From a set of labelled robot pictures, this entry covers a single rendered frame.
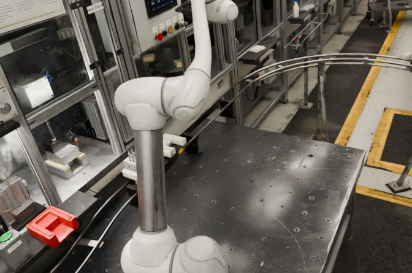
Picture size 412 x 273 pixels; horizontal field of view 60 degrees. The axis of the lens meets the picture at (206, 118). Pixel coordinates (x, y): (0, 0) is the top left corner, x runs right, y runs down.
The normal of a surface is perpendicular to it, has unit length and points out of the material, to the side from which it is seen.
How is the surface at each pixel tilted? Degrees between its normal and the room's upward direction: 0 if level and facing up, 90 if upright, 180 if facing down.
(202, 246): 6
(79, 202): 0
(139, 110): 72
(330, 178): 0
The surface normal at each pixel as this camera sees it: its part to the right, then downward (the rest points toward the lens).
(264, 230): -0.13, -0.86
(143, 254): -0.32, 0.08
